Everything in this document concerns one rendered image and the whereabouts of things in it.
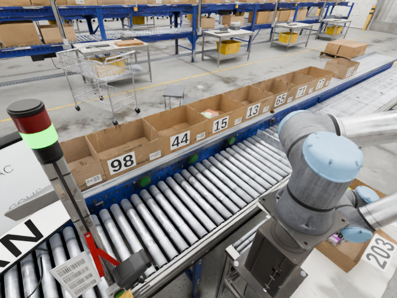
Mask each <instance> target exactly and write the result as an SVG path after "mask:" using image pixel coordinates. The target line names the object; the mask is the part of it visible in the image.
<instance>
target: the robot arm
mask: <svg viewBox="0 0 397 298"><path fill-rule="evenodd" d="M278 136H279V142H280V143H281V145H282V148H283V149H284V151H285V154H286V156H287V159H288V161H289V163H290V165H291V167H292V173H291V176H290V178H289V180H288V183H287V184H286V185H285V186H284V187H282V188H281V189H279V190H278V192H277V194H276V196H275V199H274V207H275V210H276V212H277V214H278V216H279V217H280V218H281V219H282V220H283V221H284V222H285V223H286V224H287V225H289V226H290V227H292V228H293V229H295V230H297V231H299V232H302V233H305V234H310V235H320V234H323V233H325V232H327V231H328V230H329V229H330V228H331V227H332V225H333V223H334V219H335V210H336V211H337V212H338V213H339V214H341V215H342V216H343V217H345V218H346V219H347V220H348V222H349V225H348V226H347V227H345V228H344V229H342V230H341V231H339V232H338V233H336V234H337V235H338V237H339V238H340V241H339V244H340V245H341V244H342V243H343V242H344V241H346V240H347V241H349V242H354V243H360V242H366V241H368V240H370V239H371V238H372V236H373V234H372V232H374V231H377V230H378V229H379V228H382V227H384V226H387V225H390V224H392V223H395V222H397V191H396V192H394V193H391V194H389V195H387V196H385V197H383V198H381V199H380V198H379V196H378V195H377V193H376V192H375V191H373V190H372V189H370V188H368V187H366V186H358V187H356V190H349V189H348V188H349V186H350V185H351V183H352V181H353V180H354V178H355V177H356V176H357V175H358V174H359V171H360V168H361V166H362V164H363V160H364V158H363V153H362V151H360V148H359V147H363V146H369V145H379V144H388V143H394V142H397V109H396V110H391V111H383V112H375V113H371V114H363V115H354V116H346V117H341V118H337V117H336V116H334V115H333V114H322V115H314V114H313V113H311V112H309V111H305V110H298V111H294V112H291V113H290V114H288V115H287V116H286V117H284V118H283V120H282V121H281V123H280V124H279V127H278Z"/></svg>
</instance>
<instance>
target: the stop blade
mask: <svg viewBox="0 0 397 298"><path fill-rule="evenodd" d="M257 137H259V138H260V139H262V140H264V141H265V142H267V143H268V144H270V145H272V146H274V147H275V148H277V149H279V150H280V151H282V152H283V153H285V151H284V149H283V148H282V145H281V143H280V142H279V141H278V140H276V139H275V138H273V137H271V136H270V135H268V134H266V133H264V132H263V131H261V130H258V133H257Z"/></svg>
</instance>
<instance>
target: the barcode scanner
mask: <svg viewBox="0 0 397 298"><path fill-rule="evenodd" d="M151 266H152V262H151V260H150V259H149V257H148V256H147V254H146V252H145V250H144V249H140V250H139V251H138V252H135V253H133V254H132V255H131V256H130V257H128V258H127V259H125V260H124V261H123V262H121V263H120V264H119V265H117V266H116V267H115V268H114V269H113V270H112V274H113V277H114V279H115V281H116V284H117V285H118V286H119V287H120V288H125V290H126V291H127V290H129V289H130V288H131V287H132V286H133V285H134V284H135V283H137V282H138V281H139V276H140V275H141V274H143V273H144V272H146V270H147V268H150V267H151Z"/></svg>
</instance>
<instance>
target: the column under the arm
mask: <svg viewBox="0 0 397 298"><path fill-rule="evenodd" d="M276 225H277V222H276V220H275V219H274V218H273V217H270V218H269V219H268V220H267V221H265V222H264V223H263V224H262V225H261V226H259V227H258V229H257V231H256V234H255V237H254V239H253V242H252V245H251V246H250V247H249V248H248V249H247V250H246V251H244V252H243V253H242V254H241V255H240V256H238V257H237V259H235V260H234V261H233V262H232V263H231V265H232V266H233V267H234V268H235V269H236V271H237V272H238V273H239V274H240V275H241V276H242V278H243V279H244V280H245V282H247V283H248V285H249V286H250V287H251V289H252V290H253V291H254V292H255V293H256V294H257V295H258V297H259V298H290V297H291V296H292V294H293V293H294V292H295V291H296V289H297V288H298V287H299V286H300V285H301V283H302V282H303V281H304V280H305V279H306V278H307V276H308V274H307V273H306V272H305V271H304V270H303V269H302V268H301V266H302V264H303V263H304V261H305V260H306V259H307V257H308V256H309V255H310V254H311V252H312V250H313V249H314V248H315V247H314V248H312V249H311V250H309V251H304V250H302V249H301V248H300V247H299V246H298V247H289V246H287V245H285V244H283V243H282V242H281V241H280V240H279V239H278V237H277V235H276V233H275V227H276Z"/></svg>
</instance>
